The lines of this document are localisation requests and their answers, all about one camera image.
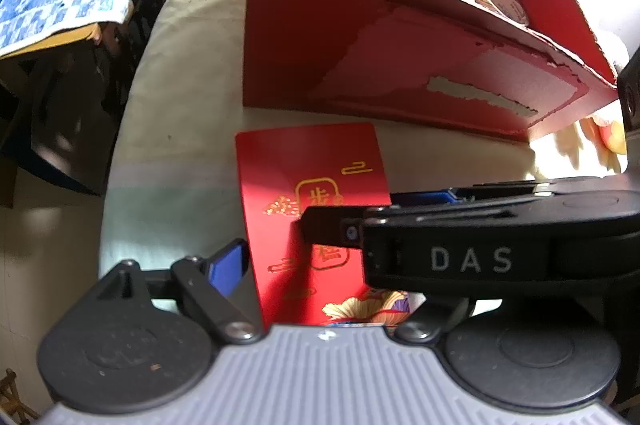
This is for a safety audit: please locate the red cardboard box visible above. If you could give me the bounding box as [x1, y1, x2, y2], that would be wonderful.
[243, 0, 622, 144]

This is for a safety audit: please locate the wooden side table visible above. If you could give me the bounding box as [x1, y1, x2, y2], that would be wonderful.
[0, 0, 168, 197]

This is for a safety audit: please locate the red envelope with gold print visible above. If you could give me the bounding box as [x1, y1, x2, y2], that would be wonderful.
[235, 122, 427, 329]

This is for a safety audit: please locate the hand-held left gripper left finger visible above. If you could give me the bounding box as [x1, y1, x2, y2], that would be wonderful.
[97, 239, 263, 346]

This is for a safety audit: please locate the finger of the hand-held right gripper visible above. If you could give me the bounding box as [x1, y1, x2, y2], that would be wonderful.
[299, 204, 372, 252]
[390, 179, 556, 207]

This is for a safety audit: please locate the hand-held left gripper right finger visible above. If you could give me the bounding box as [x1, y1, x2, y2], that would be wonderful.
[395, 291, 481, 344]

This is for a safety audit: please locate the wooden stool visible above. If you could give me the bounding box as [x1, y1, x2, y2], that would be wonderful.
[0, 367, 37, 425]

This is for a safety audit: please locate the pale printed bedsheet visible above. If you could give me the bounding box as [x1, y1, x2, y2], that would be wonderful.
[97, 0, 640, 331]

